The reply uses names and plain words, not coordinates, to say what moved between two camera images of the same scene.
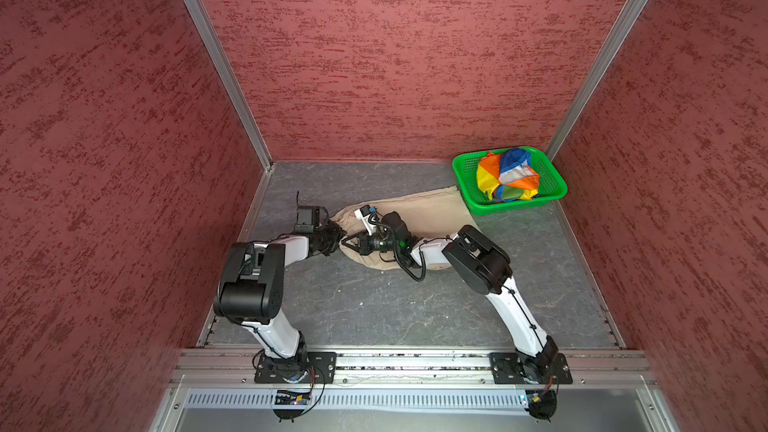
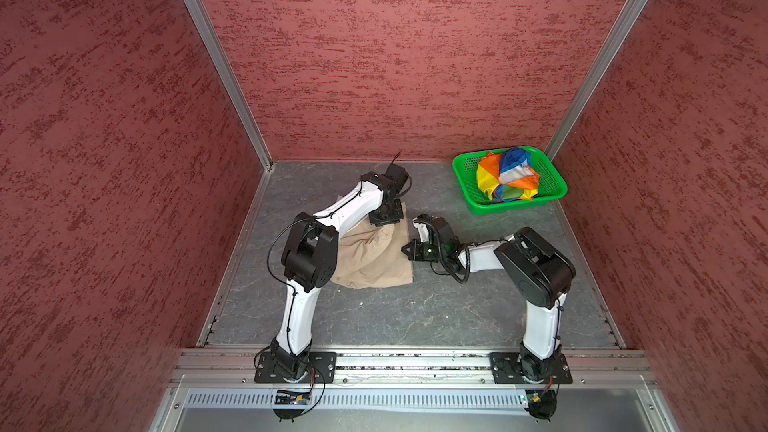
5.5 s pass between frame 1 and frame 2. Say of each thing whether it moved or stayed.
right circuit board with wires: stayed
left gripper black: moved
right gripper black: moved
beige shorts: moved
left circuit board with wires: stayed
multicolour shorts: stayed
